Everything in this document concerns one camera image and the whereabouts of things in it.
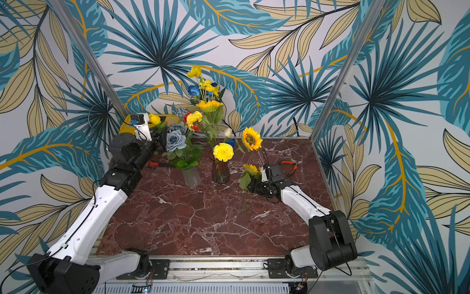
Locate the yellow black toolbox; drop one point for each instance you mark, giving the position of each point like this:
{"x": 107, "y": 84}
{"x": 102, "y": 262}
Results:
{"x": 127, "y": 128}

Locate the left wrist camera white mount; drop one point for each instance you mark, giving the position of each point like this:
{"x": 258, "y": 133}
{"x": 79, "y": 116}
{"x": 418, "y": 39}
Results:
{"x": 140, "y": 122}

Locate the orange handled pliers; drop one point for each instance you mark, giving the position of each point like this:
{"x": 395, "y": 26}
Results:
{"x": 294, "y": 163}

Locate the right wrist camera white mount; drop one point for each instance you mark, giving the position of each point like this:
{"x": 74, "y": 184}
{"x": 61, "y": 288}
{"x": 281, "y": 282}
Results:
{"x": 265, "y": 173}

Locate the tall sunflower on right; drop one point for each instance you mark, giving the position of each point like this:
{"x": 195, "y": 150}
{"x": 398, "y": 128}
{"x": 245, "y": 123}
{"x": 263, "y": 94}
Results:
{"x": 250, "y": 141}

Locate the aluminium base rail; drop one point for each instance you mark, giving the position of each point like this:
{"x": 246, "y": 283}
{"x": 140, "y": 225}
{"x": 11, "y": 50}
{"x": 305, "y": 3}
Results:
{"x": 243, "y": 275}

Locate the clear glass vase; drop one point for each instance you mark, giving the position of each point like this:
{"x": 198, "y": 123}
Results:
{"x": 191, "y": 177}

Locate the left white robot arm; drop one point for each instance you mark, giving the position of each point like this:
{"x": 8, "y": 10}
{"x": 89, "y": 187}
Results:
{"x": 66, "y": 268}

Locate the yellow marigold flower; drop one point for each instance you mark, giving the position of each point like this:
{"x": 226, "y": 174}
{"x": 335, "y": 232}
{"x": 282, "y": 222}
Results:
{"x": 223, "y": 152}

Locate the grey blue rose bunch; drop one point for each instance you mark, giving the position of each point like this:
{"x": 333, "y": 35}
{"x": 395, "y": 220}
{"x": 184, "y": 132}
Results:
{"x": 180, "y": 151}

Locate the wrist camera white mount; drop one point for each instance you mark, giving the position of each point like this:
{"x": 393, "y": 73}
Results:
{"x": 265, "y": 173}
{"x": 140, "y": 122}

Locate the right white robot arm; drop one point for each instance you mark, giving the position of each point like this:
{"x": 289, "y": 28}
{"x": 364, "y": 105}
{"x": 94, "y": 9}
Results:
{"x": 331, "y": 243}

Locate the dark tinted glass vase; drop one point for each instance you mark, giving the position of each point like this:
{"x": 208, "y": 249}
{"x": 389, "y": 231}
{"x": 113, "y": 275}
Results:
{"x": 220, "y": 172}

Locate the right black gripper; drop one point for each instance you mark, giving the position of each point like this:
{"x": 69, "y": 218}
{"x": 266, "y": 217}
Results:
{"x": 257, "y": 187}

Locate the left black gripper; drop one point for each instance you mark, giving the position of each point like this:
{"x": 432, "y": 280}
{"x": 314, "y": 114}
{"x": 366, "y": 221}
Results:
{"x": 160, "y": 143}

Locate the red pipe wrench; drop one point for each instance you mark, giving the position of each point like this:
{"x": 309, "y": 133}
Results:
{"x": 158, "y": 164}

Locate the tall mixed flower bouquet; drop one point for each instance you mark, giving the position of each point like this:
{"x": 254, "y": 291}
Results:
{"x": 207, "y": 97}

